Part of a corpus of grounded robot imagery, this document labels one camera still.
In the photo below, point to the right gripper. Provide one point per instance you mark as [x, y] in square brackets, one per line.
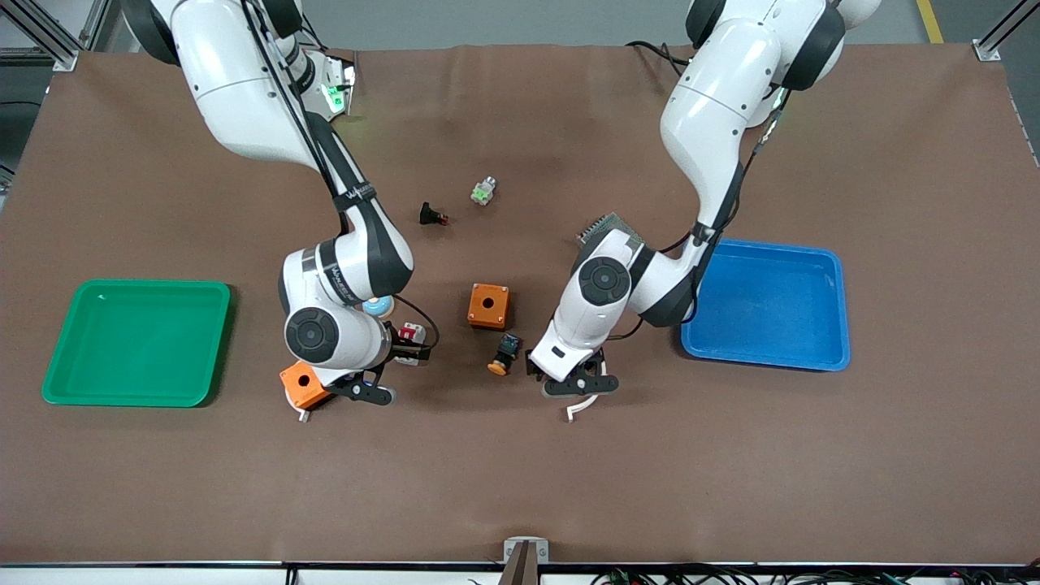
[400, 349]

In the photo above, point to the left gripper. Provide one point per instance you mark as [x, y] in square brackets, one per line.
[530, 367]

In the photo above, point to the white red circuit breaker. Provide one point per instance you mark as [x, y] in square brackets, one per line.
[412, 331]

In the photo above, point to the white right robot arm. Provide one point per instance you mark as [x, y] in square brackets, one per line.
[244, 89]

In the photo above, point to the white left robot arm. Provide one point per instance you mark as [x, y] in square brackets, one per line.
[723, 89]

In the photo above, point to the orange mushroom push button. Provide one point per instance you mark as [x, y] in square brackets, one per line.
[504, 356]

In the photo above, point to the orange button box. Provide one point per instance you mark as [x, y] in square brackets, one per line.
[302, 385]
[488, 305]

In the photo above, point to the black red push button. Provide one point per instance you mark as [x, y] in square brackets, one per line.
[431, 214]

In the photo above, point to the metal mesh power supply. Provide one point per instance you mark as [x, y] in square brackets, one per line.
[609, 223]

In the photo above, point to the blue plastic tray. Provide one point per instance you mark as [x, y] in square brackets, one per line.
[780, 325]

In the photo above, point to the green plastic tray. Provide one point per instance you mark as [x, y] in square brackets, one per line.
[106, 366]

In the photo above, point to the white green switch module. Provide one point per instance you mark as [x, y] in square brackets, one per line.
[483, 192]

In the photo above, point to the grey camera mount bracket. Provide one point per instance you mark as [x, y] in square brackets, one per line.
[524, 554]

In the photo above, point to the aluminium frame profile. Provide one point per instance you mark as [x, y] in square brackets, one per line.
[995, 45]
[57, 45]

